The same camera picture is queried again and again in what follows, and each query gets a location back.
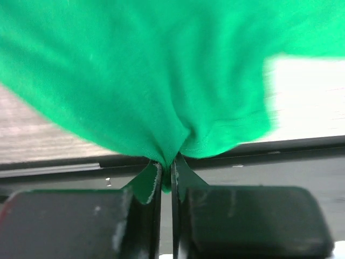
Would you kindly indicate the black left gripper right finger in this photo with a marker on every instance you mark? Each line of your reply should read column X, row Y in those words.
column 211, row 221

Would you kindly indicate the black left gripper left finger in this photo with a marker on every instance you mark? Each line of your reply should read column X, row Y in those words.
column 85, row 223

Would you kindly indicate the green t shirt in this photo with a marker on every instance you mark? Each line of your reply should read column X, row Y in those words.
column 160, row 78

